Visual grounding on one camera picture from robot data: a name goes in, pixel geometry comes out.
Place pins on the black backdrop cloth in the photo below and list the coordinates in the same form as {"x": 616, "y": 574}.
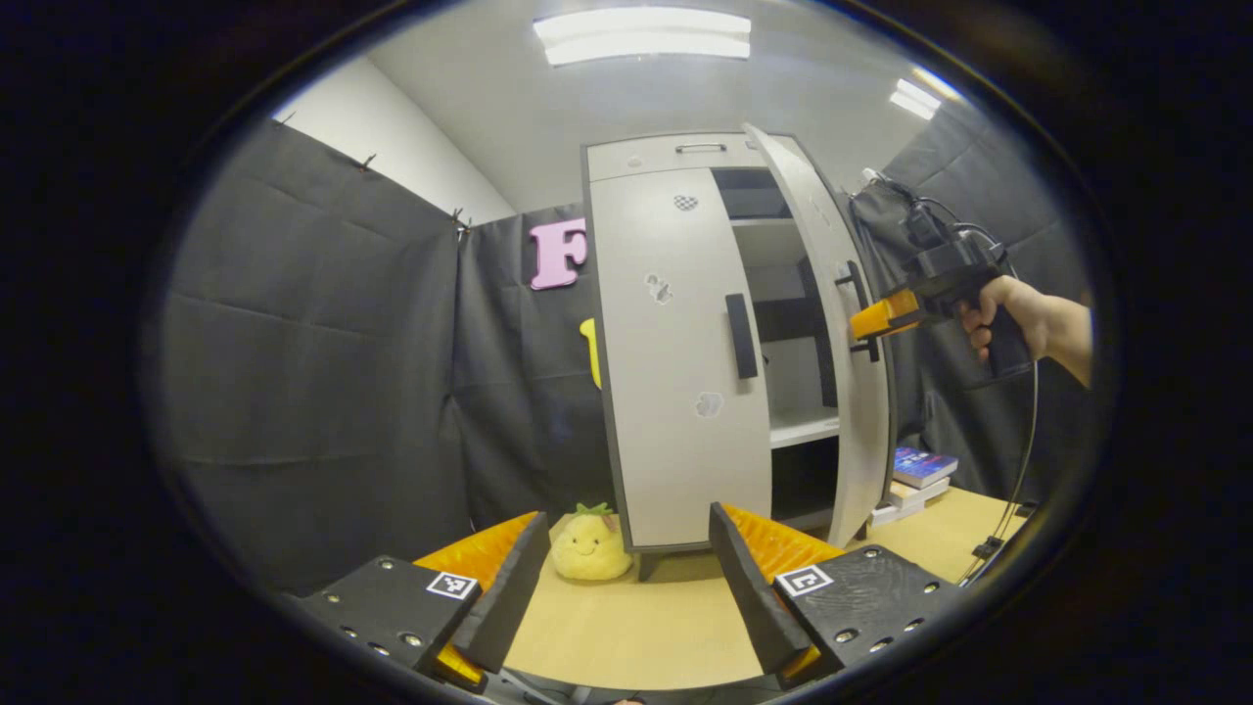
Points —
{"x": 323, "y": 392}

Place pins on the tan book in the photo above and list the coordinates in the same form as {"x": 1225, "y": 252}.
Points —
{"x": 920, "y": 493}

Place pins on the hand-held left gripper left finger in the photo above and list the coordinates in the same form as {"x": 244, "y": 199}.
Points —
{"x": 509, "y": 597}

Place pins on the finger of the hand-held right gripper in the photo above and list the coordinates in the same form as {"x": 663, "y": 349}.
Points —
{"x": 886, "y": 315}

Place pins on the blue book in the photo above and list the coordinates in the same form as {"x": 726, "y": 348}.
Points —
{"x": 925, "y": 466}

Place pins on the grey cabinet door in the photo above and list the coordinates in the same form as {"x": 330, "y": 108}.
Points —
{"x": 861, "y": 441}
{"x": 675, "y": 441}

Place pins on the white cabinet shelf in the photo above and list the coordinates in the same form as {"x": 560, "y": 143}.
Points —
{"x": 803, "y": 429}
{"x": 764, "y": 221}

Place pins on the yellow pineapple plush toy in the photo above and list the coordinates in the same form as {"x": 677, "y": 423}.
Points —
{"x": 587, "y": 553}

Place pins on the white book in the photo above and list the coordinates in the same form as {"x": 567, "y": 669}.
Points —
{"x": 893, "y": 514}

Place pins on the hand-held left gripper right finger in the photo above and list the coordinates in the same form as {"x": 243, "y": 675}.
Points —
{"x": 749, "y": 597}

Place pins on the grey double-door shoe cabinet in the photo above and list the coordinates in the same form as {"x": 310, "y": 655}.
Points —
{"x": 666, "y": 155}

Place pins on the large ceiling light panel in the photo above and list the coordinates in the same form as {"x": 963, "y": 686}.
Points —
{"x": 641, "y": 36}

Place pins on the small ceiling light panel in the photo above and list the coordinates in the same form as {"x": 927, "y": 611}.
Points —
{"x": 915, "y": 98}

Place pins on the black table clip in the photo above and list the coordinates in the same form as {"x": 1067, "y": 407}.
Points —
{"x": 987, "y": 546}

